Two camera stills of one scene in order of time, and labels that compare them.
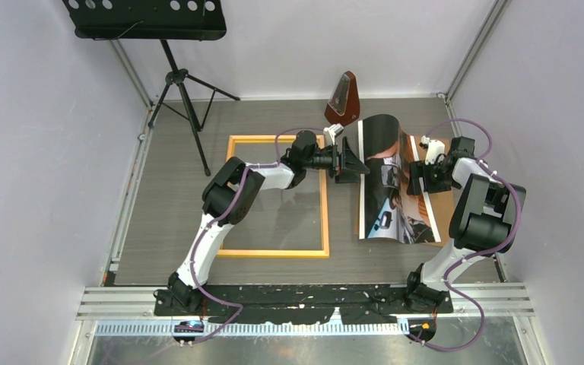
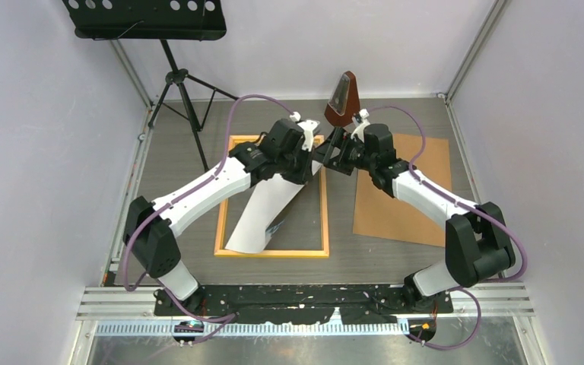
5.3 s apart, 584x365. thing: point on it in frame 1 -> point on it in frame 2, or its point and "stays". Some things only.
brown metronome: (344, 103) stays
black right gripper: (420, 169) -> (341, 138)
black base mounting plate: (303, 304) stays
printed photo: (385, 210) -> (262, 211)
